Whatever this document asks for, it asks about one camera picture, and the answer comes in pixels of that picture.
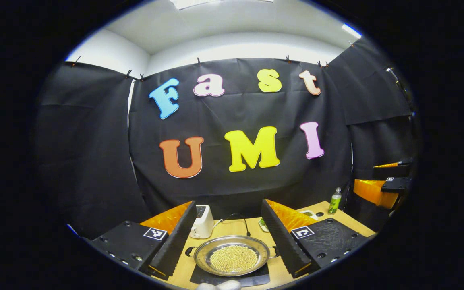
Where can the black induction cooktop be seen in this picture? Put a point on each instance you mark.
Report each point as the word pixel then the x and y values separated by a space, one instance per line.
pixel 204 278

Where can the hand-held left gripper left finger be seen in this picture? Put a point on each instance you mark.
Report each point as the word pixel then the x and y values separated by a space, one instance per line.
pixel 177 241

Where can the large ceiling light panel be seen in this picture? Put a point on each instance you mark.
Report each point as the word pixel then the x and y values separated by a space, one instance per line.
pixel 220 3

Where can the white rounded object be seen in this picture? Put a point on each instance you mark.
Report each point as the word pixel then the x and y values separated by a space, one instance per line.
pixel 220 286

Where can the white toaster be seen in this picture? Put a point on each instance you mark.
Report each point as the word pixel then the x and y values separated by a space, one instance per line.
pixel 201 225

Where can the white divided bean tray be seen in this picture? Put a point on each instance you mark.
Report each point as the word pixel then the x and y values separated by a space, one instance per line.
pixel 309 214

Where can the small ceiling light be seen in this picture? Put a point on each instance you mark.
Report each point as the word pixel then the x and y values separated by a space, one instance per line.
pixel 351 31

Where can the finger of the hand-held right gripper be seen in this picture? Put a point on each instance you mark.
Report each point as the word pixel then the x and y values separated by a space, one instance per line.
pixel 373 193
pixel 393 171

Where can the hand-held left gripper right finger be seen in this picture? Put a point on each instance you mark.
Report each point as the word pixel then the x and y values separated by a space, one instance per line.
pixel 282 241

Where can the green label drink bottle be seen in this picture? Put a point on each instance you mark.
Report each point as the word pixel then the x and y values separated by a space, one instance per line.
pixel 334 203

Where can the stainless steel pot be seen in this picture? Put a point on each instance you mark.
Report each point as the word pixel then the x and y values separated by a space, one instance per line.
pixel 201 257

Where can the pile of soybeans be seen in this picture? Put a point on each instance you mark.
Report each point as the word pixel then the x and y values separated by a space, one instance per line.
pixel 234 258

